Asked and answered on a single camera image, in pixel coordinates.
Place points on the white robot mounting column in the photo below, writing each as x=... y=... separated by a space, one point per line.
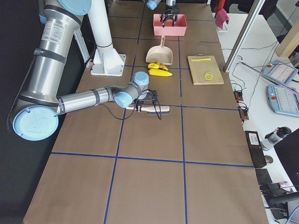
x=107 y=61

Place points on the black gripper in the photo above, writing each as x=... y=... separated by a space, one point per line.
x=140 y=102
x=170 y=11

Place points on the blue teach pendant far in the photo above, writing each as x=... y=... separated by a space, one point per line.
x=280 y=71

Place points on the orange toy ginger root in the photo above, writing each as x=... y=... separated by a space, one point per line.
x=161 y=66

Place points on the beige hand brush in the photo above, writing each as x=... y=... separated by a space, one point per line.
x=152 y=110

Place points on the grey water bottle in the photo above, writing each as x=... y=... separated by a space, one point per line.
x=274 y=137

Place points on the yellow toy corn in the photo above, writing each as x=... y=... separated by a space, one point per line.
x=158 y=72

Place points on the yellow toy knife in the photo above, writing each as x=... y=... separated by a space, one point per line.
x=200 y=59

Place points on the wooden cutting board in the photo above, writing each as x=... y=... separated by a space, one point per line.
x=198 y=69

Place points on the blue teach pendant near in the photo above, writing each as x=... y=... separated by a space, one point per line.
x=283 y=101

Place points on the blue teach pendant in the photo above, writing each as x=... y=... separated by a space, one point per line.
x=283 y=101
x=280 y=71

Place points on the lemon slice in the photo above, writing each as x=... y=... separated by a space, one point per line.
x=208 y=76

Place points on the black box with label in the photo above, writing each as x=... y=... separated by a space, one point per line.
x=255 y=149

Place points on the beige plastic dustpan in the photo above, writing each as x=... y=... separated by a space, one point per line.
x=160 y=53

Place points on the magenta cloth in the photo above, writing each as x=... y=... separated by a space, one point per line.
x=221 y=17

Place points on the aluminium frame post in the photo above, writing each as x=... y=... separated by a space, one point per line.
x=254 y=11

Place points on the pink plastic bin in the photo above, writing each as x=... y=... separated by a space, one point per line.
x=178 y=29

